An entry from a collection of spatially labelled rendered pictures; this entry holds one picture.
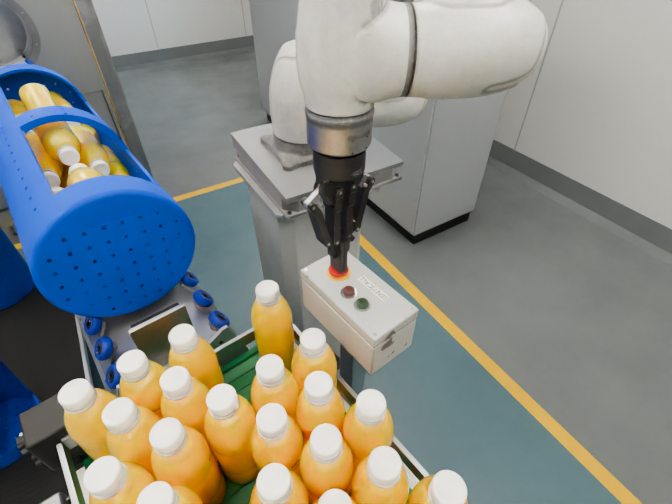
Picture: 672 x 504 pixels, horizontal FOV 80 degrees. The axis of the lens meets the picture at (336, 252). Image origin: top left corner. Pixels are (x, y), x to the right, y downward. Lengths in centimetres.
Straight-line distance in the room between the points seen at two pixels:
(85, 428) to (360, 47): 60
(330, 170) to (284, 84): 49
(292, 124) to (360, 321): 57
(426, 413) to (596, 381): 79
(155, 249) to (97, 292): 13
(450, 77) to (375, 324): 37
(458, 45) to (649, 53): 243
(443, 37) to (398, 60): 5
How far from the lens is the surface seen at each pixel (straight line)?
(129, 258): 87
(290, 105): 103
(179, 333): 66
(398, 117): 108
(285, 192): 100
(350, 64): 49
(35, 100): 142
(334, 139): 53
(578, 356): 224
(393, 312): 67
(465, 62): 51
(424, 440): 179
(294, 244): 115
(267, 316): 70
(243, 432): 62
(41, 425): 81
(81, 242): 82
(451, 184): 242
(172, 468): 61
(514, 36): 53
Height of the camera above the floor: 161
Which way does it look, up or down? 42 degrees down
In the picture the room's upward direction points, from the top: straight up
